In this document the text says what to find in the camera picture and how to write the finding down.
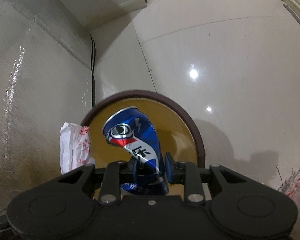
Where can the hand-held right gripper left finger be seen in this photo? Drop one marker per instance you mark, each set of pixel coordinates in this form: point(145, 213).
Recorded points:
point(112, 180)

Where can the round brown trash bin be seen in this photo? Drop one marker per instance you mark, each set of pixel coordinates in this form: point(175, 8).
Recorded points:
point(180, 130)

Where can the red printed plastic bag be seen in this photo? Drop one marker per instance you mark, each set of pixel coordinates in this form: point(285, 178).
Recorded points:
point(298, 182)

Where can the white tissue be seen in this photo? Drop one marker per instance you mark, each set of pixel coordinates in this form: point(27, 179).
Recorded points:
point(71, 147)

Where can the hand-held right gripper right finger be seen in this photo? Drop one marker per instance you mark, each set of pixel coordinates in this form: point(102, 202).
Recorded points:
point(169, 166)

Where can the crushed blue drink can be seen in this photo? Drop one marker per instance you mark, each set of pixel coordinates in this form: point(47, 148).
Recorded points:
point(130, 132)

